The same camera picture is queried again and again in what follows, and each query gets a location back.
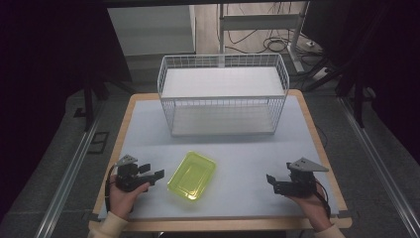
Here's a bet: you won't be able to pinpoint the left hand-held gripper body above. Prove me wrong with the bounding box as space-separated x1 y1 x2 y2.
114 154 157 193

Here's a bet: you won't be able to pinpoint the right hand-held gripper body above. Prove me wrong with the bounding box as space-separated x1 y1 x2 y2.
272 157 330 199

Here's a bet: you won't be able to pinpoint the person's left hand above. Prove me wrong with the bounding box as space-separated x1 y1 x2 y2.
108 175 151 221

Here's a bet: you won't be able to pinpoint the person's right hand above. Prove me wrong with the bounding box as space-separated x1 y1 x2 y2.
286 183 334 233

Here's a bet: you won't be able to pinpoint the yellow-green plastic tray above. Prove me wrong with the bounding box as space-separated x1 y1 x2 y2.
166 151 218 202

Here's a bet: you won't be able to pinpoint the white table mat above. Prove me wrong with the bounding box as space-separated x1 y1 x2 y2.
98 95 341 221

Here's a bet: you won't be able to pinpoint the black floor plate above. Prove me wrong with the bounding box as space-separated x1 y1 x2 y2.
86 131 110 155

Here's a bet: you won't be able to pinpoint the wooden table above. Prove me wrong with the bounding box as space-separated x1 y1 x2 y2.
88 88 354 233

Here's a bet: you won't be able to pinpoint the black metal stand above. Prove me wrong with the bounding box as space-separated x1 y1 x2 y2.
302 54 378 130
72 73 137 133

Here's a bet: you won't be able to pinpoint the white power strip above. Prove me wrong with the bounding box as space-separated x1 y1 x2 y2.
311 66 332 82

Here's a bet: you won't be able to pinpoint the white cabinet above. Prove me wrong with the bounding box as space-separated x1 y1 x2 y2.
106 4 198 58

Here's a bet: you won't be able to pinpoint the dark curtain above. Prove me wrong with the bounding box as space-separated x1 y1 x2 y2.
300 0 420 157
0 0 134 219

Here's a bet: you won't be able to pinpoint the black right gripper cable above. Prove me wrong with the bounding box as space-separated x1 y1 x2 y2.
312 178 333 218

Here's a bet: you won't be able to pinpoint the aluminium floor rail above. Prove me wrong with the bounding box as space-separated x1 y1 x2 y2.
339 96 420 238
34 107 105 238

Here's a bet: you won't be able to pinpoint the white wire rack shelf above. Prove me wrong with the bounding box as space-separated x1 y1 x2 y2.
157 53 291 138

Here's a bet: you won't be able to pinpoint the black floor cables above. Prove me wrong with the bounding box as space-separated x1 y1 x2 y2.
226 29 300 56

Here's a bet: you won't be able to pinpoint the white metal desk frame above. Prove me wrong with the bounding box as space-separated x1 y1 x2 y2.
217 1 312 74

